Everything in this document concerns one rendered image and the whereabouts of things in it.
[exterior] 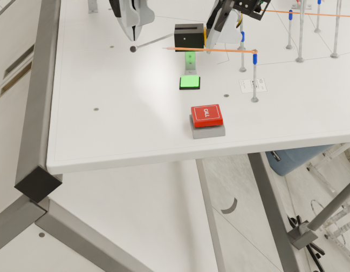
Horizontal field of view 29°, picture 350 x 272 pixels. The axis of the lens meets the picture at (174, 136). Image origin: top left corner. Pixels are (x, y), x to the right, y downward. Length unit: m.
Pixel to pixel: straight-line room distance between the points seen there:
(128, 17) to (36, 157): 0.33
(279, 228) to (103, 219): 0.44
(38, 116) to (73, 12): 0.43
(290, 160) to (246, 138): 4.69
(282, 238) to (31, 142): 0.62
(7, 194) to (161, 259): 0.36
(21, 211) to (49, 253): 0.12
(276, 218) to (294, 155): 4.24
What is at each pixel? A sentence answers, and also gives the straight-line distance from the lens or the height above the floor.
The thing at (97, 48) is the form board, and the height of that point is 0.94.
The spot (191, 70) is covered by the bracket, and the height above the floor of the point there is 1.09.
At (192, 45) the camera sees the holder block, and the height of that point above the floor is 1.13.
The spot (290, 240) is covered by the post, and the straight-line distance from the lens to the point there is 1.54.
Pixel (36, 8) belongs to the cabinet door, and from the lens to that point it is 1.98.
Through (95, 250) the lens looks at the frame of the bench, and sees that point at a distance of 1.27.
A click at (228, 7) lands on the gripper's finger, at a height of 1.24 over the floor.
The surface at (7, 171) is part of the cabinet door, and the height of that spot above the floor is 0.71.
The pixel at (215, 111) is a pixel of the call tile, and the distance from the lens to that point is 1.17.
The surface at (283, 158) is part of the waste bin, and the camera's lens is 5.84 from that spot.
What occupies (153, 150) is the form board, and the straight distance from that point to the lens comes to 1.15.
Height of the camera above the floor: 1.43
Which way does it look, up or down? 19 degrees down
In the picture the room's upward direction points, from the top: 52 degrees clockwise
